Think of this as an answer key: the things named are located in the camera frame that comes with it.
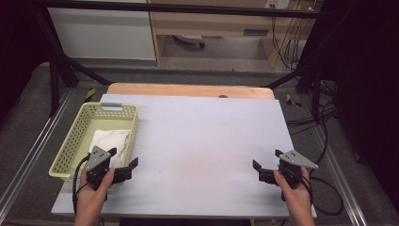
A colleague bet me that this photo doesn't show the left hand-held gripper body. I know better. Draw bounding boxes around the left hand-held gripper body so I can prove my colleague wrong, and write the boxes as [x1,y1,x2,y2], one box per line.
[85,144,112,191]

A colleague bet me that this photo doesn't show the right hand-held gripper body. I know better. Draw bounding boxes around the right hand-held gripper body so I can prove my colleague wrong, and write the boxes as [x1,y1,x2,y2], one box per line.
[278,149,320,189]

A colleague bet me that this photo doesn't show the white cloth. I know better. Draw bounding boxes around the white cloth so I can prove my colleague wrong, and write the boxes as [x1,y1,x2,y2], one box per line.
[88,128,132,170]

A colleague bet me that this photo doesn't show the pale yellow perforated plastic basket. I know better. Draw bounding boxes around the pale yellow perforated plastic basket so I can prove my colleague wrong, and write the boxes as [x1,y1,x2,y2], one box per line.
[48,102,140,184]

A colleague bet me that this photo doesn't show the person's right hand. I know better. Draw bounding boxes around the person's right hand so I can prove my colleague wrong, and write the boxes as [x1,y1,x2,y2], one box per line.
[273,167,315,218]

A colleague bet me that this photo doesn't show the person's left hand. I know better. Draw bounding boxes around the person's left hand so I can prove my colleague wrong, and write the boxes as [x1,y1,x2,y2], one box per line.
[74,167,116,215]

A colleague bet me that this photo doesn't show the yellow black tape piece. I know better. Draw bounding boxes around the yellow black tape piece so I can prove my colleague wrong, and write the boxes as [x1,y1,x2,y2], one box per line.
[84,88,97,104]
[285,93,303,108]

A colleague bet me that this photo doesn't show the black metal stand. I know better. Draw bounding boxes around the black metal stand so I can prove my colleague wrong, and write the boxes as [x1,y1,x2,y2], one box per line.
[263,60,326,124]
[32,8,113,118]

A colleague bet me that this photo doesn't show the wooden table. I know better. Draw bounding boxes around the wooden table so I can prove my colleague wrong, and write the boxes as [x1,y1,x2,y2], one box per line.
[105,82,277,101]

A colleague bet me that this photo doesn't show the dark curtain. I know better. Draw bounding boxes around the dark curtain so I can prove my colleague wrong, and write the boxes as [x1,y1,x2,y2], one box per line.
[0,0,51,121]
[309,0,399,206]

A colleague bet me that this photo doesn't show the white cabinet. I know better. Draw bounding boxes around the white cabinet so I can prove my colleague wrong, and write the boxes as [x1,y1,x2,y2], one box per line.
[48,0,157,61]

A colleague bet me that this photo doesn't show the office chair wheel base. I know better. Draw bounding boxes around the office chair wheel base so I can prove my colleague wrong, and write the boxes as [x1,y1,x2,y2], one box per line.
[172,34,207,49]

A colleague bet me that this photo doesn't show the light wooden desk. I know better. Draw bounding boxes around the light wooden desk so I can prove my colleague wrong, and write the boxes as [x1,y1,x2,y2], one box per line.
[147,0,316,69]

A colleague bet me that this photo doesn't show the white power strip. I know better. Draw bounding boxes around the white power strip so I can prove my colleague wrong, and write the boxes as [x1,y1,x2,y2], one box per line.
[264,0,292,10]

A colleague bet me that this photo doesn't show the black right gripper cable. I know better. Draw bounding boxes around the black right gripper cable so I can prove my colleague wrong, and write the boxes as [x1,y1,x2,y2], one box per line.
[300,172,314,203]

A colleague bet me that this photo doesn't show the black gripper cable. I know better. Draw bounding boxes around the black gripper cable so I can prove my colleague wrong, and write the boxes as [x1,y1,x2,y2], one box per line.
[300,172,314,203]
[72,153,90,217]

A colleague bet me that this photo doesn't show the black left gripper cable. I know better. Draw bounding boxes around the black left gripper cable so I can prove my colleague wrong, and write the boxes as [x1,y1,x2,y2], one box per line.
[72,153,90,217]

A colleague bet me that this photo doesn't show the bundle of black floor cables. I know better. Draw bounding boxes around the bundle of black floor cables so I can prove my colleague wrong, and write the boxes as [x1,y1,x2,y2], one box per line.
[286,105,337,137]

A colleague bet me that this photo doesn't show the aluminium floor rail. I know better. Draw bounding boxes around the aluminium floor rail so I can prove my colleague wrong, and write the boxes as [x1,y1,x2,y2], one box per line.
[0,89,73,218]
[300,93,369,226]

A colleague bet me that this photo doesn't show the long black floor cable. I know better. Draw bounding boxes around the long black floor cable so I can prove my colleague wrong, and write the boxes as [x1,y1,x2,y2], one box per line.
[309,103,345,218]

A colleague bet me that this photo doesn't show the hanging black cables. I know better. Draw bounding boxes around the hanging black cables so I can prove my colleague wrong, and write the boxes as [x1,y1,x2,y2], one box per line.
[270,14,308,71]

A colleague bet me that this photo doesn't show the black metal frame bar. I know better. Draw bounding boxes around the black metal frame bar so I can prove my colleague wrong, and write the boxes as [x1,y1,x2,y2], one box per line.
[34,0,325,20]

